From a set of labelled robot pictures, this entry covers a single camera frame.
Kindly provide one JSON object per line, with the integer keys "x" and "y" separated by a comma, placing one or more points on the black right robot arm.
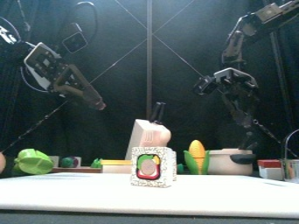
{"x": 257, "y": 26}

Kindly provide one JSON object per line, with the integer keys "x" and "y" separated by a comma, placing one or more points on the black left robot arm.
{"x": 10, "y": 46}

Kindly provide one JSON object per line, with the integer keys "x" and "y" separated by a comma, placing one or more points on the small sushi piece purple green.
{"x": 70, "y": 162}

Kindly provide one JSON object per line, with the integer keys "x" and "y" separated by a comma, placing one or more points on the toy sushi roll piece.
{"x": 153, "y": 166}

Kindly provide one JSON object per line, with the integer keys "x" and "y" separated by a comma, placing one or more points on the red white toy block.
{"x": 269, "y": 169}

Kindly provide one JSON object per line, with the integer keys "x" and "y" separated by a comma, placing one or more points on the toy corn cob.
{"x": 197, "y": 157}

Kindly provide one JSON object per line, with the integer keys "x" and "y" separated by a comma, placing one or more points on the beige toy knife block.
{"x": 147, "y": 137}

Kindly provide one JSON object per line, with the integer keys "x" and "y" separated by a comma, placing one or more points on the small green toy vegetable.
{"x": 97, "y": 163}

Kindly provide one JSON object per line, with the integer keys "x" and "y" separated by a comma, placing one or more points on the yellow white toy block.
{"x": 117, "y": 166}

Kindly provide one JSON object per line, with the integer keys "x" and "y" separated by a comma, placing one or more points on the wooden tray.
{"x": 77, "y": 169}

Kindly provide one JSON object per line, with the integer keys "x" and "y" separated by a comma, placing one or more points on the orange toy at edge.
{"x": 2, "y": 162}

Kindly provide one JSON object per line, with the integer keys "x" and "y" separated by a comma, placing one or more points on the white cutting board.
{"x": 150, "y": 194}

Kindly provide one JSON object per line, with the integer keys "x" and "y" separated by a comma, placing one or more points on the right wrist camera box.
{"x": 205, "y": 85}

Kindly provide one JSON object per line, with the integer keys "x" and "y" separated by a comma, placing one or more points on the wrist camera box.
{"x": 205, "y": 85}
{"x": 74, "y": 40}

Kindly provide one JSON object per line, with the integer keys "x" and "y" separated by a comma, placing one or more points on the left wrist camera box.
{"x": 74, "y": 40}

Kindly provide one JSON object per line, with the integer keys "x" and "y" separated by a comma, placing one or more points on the vertical metal frame pole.
{"x": 150, "y": 58}

